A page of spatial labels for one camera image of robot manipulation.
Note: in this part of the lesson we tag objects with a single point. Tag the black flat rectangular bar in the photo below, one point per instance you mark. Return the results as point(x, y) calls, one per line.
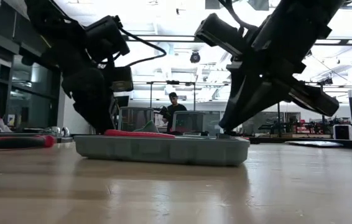
point(316, 143)

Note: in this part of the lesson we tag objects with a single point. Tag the black tool in case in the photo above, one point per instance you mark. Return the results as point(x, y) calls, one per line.
point(219, 34)

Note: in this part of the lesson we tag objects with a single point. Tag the grey plastic tool case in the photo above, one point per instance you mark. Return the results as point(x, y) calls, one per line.
point(163, 152)

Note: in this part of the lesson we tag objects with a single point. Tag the black red-tipped long tool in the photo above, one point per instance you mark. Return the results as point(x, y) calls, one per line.
point(17, 142)

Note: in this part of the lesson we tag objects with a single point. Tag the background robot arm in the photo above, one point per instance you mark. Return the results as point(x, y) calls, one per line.
point(275, 127)
point(339, 119)

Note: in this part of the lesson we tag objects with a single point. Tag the black stand frame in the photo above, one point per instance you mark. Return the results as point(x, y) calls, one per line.
point(278, 118)

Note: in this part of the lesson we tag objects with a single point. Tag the person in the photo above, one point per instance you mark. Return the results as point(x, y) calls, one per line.
point(174, 112)

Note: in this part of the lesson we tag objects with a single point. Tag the dark desk monitor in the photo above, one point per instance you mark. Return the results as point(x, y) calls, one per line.
point(122, 101)

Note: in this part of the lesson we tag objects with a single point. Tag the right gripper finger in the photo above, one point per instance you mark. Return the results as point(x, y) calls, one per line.
point(236, 99)
point(263, 96)

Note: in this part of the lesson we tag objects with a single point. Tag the black ceiling spotlight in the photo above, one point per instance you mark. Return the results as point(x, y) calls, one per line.
point(195, 57)

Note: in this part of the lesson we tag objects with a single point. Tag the white box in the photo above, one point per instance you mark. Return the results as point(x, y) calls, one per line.
point(342, 132)

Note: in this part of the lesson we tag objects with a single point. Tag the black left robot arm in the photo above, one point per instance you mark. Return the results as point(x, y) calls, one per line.
point(58, 31)

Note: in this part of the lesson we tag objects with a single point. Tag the red storage rack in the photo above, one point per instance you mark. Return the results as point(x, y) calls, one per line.
point(303, 128)

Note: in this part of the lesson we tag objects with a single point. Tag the black stand-mounted camera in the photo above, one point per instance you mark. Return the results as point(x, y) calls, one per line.
point(326, 81)

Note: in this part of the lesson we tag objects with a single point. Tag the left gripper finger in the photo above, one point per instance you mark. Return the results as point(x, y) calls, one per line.
point(95, 115)

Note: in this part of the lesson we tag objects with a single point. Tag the shiny metal object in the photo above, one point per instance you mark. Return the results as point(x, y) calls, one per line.
point(56, 130)

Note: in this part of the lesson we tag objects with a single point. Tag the red bar tool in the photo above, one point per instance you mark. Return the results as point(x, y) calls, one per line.
point(138, 134)

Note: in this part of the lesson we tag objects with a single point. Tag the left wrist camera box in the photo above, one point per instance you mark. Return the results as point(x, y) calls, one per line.
point(106, 37)

